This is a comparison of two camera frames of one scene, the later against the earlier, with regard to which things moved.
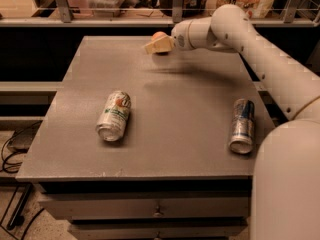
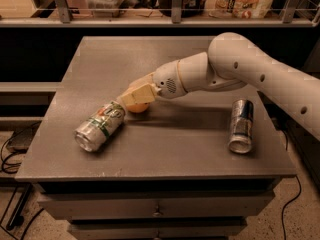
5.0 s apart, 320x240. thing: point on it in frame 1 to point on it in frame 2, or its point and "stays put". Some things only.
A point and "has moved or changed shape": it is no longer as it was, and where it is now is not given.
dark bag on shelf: x=194 y=0 stays put
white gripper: x=180 y=36 to x=166 y=78
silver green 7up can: x=112 y=121 has moved or changed shape
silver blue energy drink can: x=243 y=126 stays put
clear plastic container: x=105 y=0 stays put
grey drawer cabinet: x=149 y=146 stays put
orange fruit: x=158 y=35 to x=138 y=107
